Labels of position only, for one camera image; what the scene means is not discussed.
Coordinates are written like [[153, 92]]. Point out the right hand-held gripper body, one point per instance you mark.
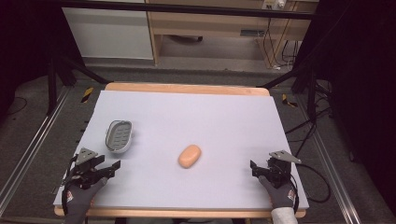
[[280, 169]]

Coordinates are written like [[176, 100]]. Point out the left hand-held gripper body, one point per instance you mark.
[[84, 169]]

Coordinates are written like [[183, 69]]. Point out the person's right hand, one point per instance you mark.
[[279, 195]]

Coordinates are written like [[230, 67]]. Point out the grey and white soap dish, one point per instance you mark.
[[119, 137]]

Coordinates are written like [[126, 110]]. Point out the yellow and black floor tape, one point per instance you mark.
[[289, 101], [87, 94]]

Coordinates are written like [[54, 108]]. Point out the white table mat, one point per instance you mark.
[[193, 124]]

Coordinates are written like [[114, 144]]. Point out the black metal stand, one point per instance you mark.
[[62, 77], [306, 84]]

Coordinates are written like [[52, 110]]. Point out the wooden table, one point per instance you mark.
[[186, 88]]

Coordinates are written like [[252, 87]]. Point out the white cabinet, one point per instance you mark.
[[109, 32]]

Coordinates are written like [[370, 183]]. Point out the wooden desk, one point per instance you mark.
[[211, 23]]

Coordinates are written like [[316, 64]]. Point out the white power strip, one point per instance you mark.
[[274, 3]]

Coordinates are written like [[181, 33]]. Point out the metal floor rail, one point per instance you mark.
[[333, 168], [29, 146]]

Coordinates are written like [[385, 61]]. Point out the black horizontal frame bar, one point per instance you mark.
[[186, 8]]

